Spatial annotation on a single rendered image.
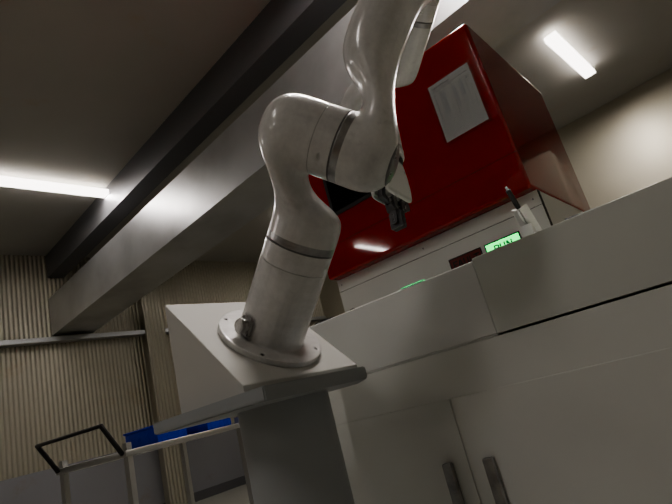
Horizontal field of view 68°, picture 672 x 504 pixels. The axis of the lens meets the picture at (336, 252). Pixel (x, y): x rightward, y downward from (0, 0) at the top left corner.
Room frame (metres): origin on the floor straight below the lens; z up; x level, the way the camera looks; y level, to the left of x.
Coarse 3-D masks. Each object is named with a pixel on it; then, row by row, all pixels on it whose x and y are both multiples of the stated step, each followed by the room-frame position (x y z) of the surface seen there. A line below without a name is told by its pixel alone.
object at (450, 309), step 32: (416, 288) 1.00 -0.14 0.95; (448, 288) 0.96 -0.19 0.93; (480, 288) 0.93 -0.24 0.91; (352, 320) 1.11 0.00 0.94; (384, 320) 1.06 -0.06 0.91; (416, 320) 1.02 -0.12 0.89; (448, 320) 0.98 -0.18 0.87; (480, 320) 0.94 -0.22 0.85; (352, 352) 1.13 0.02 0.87; (384, 352) 1.08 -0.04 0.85; (416, 352) 1.03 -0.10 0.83
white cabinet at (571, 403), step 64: (576, 320) 0.84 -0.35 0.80; (640, 320) 0.79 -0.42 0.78; (384, 384) 1.09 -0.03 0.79; (448, 384) 1.00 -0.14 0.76; (512, 384) 0.93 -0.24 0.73; (576, 384) 0.86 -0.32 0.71; (640, 384) 0.81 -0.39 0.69; (384, 448) 1.11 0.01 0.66; (448, 448) 1.02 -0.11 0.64; (512, 448) 0.95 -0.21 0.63; (576, 448) 0.88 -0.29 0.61; (640, 448) 0.83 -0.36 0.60
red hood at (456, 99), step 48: (432, 48) 1.46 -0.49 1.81; (480, 48) 1.43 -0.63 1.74; (432, 96) 1.49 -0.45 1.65; (480, 96) 1.40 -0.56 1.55; (528, 96) 1.76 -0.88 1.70; (432, 144) 1.53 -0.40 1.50; (480, 144) 1.44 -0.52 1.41; (528, 144) 1.52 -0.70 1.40; (336, 192) 1.78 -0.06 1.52; (432, 192) 1.56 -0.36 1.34; (480, 192) 1.47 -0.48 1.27; (528, 192) 1.43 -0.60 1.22; (576, 192) 1.86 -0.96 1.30; (384, 240) 1.70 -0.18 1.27
